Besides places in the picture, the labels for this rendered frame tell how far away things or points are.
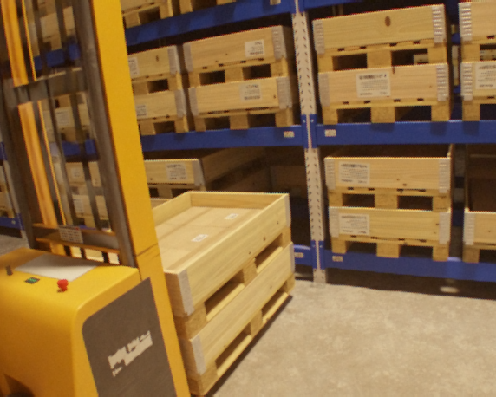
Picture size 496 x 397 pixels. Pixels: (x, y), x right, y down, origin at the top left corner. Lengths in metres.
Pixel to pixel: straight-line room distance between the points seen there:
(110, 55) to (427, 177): 1.95
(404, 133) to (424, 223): 0.59
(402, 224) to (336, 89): 0.97
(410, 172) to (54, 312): 2.13
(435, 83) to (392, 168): 0.58
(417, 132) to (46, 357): 2.28
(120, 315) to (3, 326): 0.50
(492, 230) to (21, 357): 2.58
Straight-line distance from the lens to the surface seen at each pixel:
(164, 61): 3.39
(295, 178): 4.35
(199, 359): 2.03
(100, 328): 1.50
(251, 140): 3.04
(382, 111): 2.70
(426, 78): 2.65
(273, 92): 2.90
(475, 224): 2.81
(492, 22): 2.66
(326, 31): 2.79
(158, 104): 3.46
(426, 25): 2.67
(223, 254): 2.07
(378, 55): 2.70
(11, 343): 1.77
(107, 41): 1.58
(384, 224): 2.84
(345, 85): 2.74
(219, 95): 3.12
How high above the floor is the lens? 1.50
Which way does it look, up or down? 16 degrees down
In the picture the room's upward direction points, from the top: 7 degrees counter-clockwise
